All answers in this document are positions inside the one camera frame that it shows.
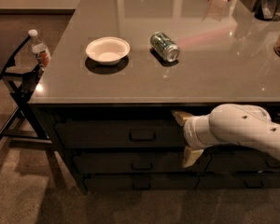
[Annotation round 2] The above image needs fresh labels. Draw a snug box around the dark drawer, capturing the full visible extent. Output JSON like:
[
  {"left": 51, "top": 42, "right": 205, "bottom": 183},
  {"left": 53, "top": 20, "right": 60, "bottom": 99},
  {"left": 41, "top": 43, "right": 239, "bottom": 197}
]
[
  {"left": 73, "top": 152, "right": 210, "bottom": 174},
  {"left": 55, "top": 119, "right": 184, "bottom": 148},
  {"left": 197, "top": 174, "right": 280, "bottom": 189},
  {"left": 205, "top": 146, "right": 280, "bottom": 173},
  {"left": 84, "top": 175, "right": 199, "bottom": 190}
]

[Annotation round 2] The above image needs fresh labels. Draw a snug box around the dark top left drawer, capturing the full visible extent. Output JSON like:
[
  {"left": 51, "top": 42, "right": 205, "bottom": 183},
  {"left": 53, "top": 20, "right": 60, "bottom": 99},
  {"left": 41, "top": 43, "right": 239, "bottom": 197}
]
[{"left": 55, "top": 119, "right": 184, "bottom": 148}]

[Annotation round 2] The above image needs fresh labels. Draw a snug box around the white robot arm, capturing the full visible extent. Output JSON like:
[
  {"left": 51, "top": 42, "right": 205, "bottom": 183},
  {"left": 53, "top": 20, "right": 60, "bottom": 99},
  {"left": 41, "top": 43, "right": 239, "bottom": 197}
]
[{"left": 172, "top": 104, "right": 280, "bottom": 168}]

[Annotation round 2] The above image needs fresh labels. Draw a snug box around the green soda can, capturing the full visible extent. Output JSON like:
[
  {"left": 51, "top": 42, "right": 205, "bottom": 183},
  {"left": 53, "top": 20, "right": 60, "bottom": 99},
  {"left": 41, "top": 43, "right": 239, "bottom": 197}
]
[{"left": 150, "top": 32, "right": 180, "bottom": 63}]

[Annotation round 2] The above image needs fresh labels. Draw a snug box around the black metal chair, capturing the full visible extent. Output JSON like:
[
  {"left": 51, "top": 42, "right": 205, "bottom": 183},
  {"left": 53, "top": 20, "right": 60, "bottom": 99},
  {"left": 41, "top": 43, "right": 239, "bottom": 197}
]
[{"left": 0, "top": 35, "right": 50, "bottom": 154}]

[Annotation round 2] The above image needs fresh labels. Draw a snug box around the dark bottom left drawer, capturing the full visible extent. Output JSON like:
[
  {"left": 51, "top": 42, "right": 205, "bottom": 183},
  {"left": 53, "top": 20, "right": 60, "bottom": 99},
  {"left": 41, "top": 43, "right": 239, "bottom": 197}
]
[{"left": 84, "top": 175, "right": 199, "bottom": 190}]

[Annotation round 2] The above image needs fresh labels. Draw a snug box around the dark cabinet frame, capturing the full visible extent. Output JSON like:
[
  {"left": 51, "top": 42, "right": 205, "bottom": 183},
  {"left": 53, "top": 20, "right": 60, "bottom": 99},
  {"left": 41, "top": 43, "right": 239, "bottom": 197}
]
[{"left": 34, "top": 105, "right": 280, "bottom": 192}]

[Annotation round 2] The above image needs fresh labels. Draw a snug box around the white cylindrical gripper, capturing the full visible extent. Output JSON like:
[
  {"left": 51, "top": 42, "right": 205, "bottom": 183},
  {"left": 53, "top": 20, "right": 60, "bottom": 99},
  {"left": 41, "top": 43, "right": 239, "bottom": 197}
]
[{"left": 171, "top": 110, "right": 217, "bottom": 168}]

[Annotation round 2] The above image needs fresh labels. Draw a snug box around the clear plastic water bottle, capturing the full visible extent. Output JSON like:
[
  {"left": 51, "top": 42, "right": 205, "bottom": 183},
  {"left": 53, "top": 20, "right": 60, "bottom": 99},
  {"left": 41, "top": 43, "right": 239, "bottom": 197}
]
[{"left": 28, "top": 29, "right": 51, "bottom": 68}]

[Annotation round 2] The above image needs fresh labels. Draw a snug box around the white paper bowl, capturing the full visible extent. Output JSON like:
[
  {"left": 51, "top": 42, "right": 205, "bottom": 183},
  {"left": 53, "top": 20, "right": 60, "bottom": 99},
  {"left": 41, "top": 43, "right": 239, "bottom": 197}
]
[{"left": 85, "top": 36, "right": 130, "bottom": 65}]

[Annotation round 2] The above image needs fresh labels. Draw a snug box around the dark middle left drawer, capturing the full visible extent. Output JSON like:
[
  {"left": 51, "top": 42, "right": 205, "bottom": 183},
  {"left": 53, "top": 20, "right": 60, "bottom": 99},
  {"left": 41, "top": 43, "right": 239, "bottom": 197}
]
[{"left": 73, "top": 152, "right": 210, "bottom": 174}]

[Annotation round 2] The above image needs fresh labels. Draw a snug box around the dark bottom right drawer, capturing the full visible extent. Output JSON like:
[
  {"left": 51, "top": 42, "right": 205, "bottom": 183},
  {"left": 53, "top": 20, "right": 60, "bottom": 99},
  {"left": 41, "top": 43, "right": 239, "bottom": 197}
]
[{"left": 197, "top": 174, "right": 280, "bottom": 189}]

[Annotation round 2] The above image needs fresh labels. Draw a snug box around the dark middle right drawer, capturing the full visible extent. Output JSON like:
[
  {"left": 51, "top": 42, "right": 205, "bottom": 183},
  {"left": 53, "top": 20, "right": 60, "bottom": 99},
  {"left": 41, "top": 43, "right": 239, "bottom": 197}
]
[{"left": 205, "top": 146, "right": 280, "bottom": 173}]

